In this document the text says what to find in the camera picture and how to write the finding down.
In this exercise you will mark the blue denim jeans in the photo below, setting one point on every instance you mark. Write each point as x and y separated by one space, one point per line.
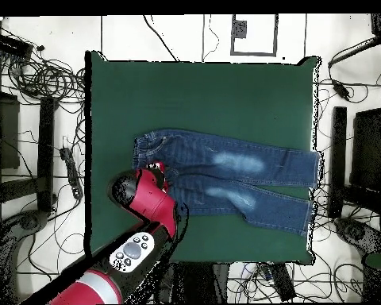
241 171

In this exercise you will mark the black rectangular device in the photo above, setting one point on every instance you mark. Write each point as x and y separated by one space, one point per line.
282 281

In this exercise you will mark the black power strip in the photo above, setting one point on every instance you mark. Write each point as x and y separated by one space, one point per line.
71 173

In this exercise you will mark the black flat box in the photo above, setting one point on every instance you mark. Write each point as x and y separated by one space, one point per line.
368 149

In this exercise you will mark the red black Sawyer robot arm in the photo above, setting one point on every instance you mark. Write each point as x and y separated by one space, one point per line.
152 200

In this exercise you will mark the black stand frame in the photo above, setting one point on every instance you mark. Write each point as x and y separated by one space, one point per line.
339 152
46 152

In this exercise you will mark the black power box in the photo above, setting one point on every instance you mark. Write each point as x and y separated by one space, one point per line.
11 46

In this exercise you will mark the dark green table cloth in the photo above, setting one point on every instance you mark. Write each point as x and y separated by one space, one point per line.
177 95

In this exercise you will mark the black rod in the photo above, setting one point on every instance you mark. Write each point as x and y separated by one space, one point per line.
355 50

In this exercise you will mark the black grey stand base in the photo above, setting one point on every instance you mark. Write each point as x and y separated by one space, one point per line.
33 220
357 233

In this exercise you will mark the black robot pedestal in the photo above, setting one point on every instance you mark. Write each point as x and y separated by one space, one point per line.
203 282

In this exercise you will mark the grey square frame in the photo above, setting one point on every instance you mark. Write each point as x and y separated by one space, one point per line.
254 53

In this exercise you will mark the black power adapter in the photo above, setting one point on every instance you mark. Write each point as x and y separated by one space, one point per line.
341 89

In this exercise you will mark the small grey square plate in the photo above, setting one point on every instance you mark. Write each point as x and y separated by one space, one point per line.
239 29

